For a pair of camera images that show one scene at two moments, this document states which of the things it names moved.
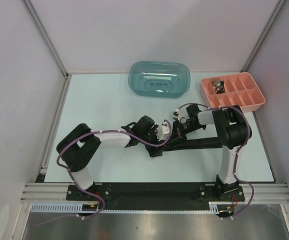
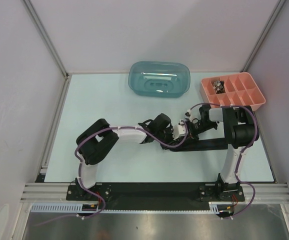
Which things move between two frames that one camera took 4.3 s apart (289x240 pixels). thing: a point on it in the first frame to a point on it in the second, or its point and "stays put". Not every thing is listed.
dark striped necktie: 182,144 stays put
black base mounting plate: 155,194 stays put
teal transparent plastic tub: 158,79 stays put
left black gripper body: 151,137 to 167,138
